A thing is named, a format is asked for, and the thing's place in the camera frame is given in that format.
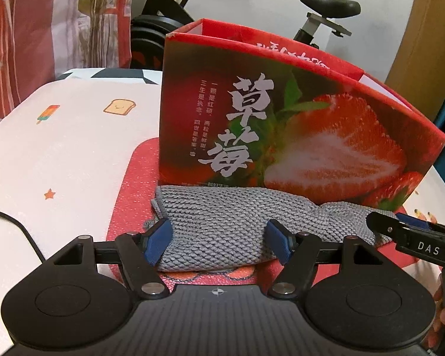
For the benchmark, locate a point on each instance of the yellow wooden board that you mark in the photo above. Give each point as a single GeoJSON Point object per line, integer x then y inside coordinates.
{"type": "Point", "coordinates": [415, 44]}

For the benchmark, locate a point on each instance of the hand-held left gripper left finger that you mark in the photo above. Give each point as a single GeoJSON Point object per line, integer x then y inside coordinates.
{"type": "Point", "coordinates": [157, 241]}

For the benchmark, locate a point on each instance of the grey knitted cloth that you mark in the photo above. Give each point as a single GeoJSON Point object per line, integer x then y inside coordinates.
{"type": "Point", "coordinates": [215, 222]}

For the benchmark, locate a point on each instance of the pink creased sheet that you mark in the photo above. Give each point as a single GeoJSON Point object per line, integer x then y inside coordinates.
{"type": "Point", "coordinates": [18, 44]}

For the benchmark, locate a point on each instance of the red strawberry print mat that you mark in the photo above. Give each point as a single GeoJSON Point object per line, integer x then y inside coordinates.
{"type": "Point", "coordinates": [133, 193]}

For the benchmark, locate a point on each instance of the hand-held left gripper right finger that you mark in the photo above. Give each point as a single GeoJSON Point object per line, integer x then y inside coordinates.
{"type": "Point", "coordinates": [278, 241]}

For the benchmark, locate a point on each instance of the red strawberry print cardboard box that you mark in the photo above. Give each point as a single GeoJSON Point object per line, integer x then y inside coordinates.
{"type": "Point", "coordinates": [300, 137]}

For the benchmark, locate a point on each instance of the white printed tablecloth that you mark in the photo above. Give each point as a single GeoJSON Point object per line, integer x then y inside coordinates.
{"type": "Point", "coordinates": [59, 148]}

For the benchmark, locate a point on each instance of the floral printed curtain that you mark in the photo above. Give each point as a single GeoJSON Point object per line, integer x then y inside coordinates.
{"type": "Point", "coordinates": [100, 18]}

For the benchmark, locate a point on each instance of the black exercise bike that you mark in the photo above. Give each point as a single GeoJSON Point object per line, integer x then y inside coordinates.
{"type": "Point", "coordinates": [148, 33]}

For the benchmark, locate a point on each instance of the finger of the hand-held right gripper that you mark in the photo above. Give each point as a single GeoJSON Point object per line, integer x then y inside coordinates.
{"type": "Point", "coordinates": [382, 223]}
{"type": "Point", "coordinates": [411, 220]}

